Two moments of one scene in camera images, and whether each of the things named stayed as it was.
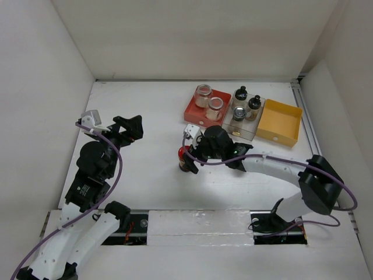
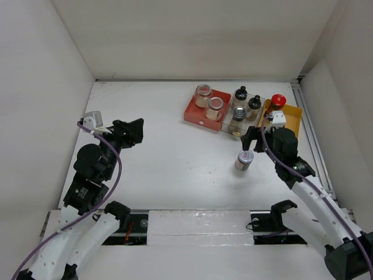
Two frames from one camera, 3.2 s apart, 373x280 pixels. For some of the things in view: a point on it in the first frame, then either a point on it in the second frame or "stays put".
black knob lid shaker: x=240 y=97 stays put
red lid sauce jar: x=182 y=165 to x=278 y=101
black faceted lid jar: x=252 y=112 stays put
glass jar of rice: x=203 y=95 stays put
